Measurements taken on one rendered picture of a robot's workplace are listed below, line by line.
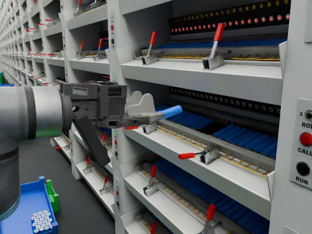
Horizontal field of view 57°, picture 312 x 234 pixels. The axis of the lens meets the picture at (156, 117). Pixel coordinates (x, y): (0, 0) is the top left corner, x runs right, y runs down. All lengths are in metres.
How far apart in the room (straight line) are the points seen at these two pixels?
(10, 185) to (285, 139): 0.44
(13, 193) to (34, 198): 0.90
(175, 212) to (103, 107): 0.41
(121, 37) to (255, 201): 0.65
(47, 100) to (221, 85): 0.31
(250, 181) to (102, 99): 0.31
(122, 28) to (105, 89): 0.46
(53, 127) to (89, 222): 0.90
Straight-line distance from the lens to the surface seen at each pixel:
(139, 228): 1.11
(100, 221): 1.36
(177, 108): 0.63
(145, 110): 0.57
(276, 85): 0.47
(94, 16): 1.20
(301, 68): 0.44
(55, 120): 0.49
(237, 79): 0.52
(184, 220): 0.79
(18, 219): 1.38
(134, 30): 0.98
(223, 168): 0.60
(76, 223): 1.37
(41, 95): 0.50
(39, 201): 1.43
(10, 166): 0.53
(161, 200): 0.88
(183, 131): 0.74
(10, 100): 0.49
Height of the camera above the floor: 0.72
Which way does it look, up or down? 13 degrees down
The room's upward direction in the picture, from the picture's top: straight up
